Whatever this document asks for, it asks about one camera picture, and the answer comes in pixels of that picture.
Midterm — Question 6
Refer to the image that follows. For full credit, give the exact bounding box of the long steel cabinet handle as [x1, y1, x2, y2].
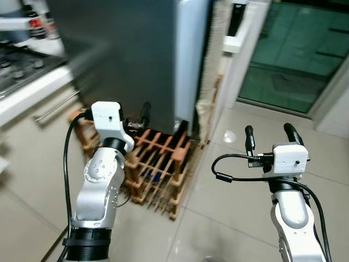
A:
[35, 90, 83, 122]

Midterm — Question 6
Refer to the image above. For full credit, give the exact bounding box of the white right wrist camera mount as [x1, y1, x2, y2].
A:
[263, 142, 306, 178]

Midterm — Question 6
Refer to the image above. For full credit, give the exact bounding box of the dark red-label sauce bottle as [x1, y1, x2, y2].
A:
[21, 2, 46, 40]

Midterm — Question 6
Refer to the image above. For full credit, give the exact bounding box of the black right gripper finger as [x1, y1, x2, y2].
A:
[244, 125, 256, 157]
[282, 122, 305, 148]

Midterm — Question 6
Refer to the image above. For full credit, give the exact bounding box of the steel gas hob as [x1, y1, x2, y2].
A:
[0, 40, 69, 99]

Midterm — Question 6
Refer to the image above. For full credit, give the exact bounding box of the glass sliding door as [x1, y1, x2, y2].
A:
[237, 0, 349, 118]

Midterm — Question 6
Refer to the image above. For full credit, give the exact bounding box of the dark grey mini fridge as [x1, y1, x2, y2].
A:
[46, 0, 211, 135]

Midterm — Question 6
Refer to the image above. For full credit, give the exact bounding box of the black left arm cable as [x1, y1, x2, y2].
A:
[57, 109, 94, 262]

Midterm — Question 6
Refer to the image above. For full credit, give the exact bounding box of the thin black power cord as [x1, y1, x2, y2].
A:
[117, 195, 132, 209]

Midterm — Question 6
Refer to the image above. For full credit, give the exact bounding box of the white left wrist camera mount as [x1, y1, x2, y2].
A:
[90, 100, 135, 151]

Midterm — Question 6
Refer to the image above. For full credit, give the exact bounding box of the wooden slatted rack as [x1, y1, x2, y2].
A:
[68, 76, 225, 221]

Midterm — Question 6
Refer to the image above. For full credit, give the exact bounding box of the white kitchen cabinet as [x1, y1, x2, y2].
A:
[0, 33, 88, 144]

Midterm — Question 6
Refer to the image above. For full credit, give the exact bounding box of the white shelf unit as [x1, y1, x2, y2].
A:
[209, 0, 274, 138]

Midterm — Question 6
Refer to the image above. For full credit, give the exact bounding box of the black box device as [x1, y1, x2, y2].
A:
[226, 2, 246, 38]

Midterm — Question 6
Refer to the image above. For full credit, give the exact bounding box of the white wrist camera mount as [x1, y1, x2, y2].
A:
[263, 142, 306, 178]
[90, 100, 135, 151]

